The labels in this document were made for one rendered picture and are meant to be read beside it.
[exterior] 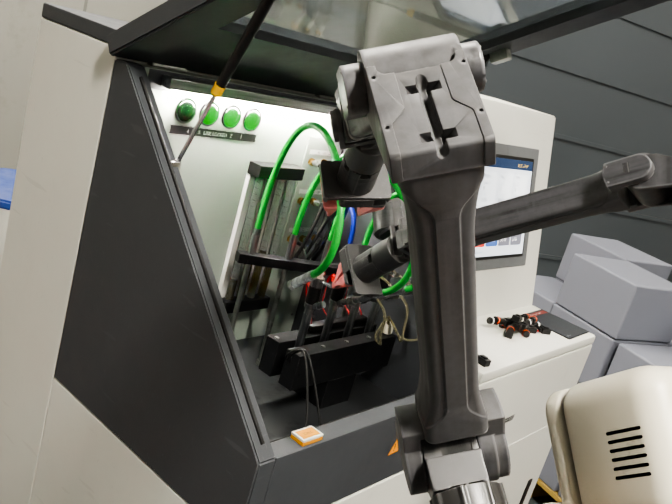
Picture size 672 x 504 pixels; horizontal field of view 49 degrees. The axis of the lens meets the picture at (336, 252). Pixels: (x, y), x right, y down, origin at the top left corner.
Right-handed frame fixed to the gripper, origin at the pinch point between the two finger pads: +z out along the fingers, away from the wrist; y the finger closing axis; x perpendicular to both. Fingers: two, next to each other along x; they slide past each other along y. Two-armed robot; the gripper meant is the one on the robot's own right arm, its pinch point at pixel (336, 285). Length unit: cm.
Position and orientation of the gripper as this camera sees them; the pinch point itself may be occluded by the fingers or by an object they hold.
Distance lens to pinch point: 149.0
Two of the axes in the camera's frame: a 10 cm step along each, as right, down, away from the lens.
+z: -5.8, 3.8, 7.2
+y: -1.8, -9.2, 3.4
